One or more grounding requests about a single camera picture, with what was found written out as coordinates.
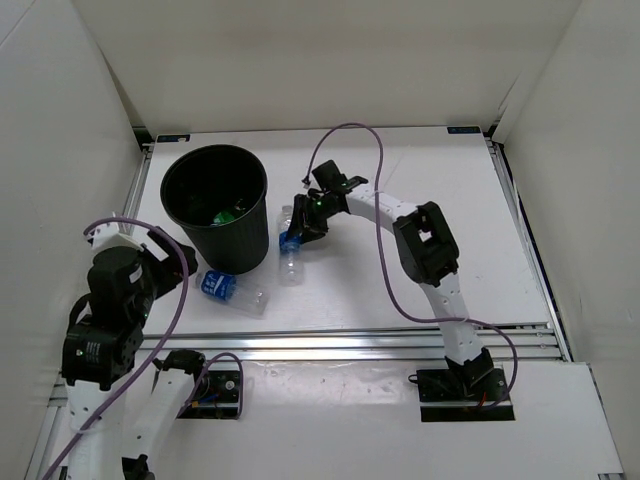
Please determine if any green plastic bottle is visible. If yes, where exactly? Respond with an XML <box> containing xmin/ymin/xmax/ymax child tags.
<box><xmin>212</xmin><ymin>210</ymin><xmax>235</xmax><ymax>225</ymax></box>

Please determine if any aluminium frame rail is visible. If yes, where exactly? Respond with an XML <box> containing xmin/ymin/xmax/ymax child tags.
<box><xmin>44</xmin><ymin>323</ymin><xmax>569</xmax><ymax>401</ymax></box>

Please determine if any clear unlabelled plastic bottle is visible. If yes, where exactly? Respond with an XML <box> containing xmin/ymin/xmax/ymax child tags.
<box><xmin>232</xmin><ymin>199</ymin><xmax>246</xmax><ymax>212</ymax></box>

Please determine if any clear bottle blue label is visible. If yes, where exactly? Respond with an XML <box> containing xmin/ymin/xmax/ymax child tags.
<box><xmin>277</xmin><ymin>205</ymin><xmax>304</xmax><ymax>287</ymax></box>
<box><xmin>195</xmin><ymin>270</ymin><xmax>269</xmax><ymax>317</ymax></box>

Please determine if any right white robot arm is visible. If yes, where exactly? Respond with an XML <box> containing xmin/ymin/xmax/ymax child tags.
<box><xmin>287</xmin><ymin>160</ymin><xmax>494</xmax><ymax>400</ymax></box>

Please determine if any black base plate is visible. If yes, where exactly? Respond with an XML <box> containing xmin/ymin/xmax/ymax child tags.
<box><xmin>408</xmin><ymin>368</ymin><xmax>515</xmax><ymax>423</ymax></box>
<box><xmin>179</xmin><ymin>370</ymin><xmax>243</xmax><ymax>420</ymax></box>

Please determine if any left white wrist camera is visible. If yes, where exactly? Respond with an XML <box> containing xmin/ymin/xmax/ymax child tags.
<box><xmin>85</xmin><ymin>213</ymin><xmax>143</xmax><ymax>253</ymax></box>

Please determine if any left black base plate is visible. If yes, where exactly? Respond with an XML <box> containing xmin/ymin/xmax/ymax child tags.
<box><xmin>179</xmin><ymin>370</ymin><xmax>243</xmax><ymax>420</ymax></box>

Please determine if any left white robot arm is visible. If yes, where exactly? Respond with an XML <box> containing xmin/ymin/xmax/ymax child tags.
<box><xmin>44</xmin><ymin>217</ymin><xmax>210</xmax><ymax>479</ymax></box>

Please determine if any clear bottle blue label lying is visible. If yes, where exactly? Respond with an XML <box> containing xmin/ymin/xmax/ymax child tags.
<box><xmin>195</xmin><ymin>270</ymin><xmax>269</xmax><ymax>317</ymax></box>

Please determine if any black plastic bin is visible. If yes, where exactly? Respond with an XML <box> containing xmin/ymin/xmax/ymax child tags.
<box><xmin>160</xmin><ymin>144</ymin><xmax>269</xmax><ymax>275</ymax></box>

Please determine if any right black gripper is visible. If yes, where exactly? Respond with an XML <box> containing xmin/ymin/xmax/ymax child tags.
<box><xmin>285</xmin><ymin>194</ymin><xmax>337</xmax><ymax>245</ymax></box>

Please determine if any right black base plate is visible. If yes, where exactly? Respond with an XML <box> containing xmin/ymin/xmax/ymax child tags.
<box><xmin>408</xmin><ymin>368</ymin><xmax>515</xmax><ymax>423</ymax></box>

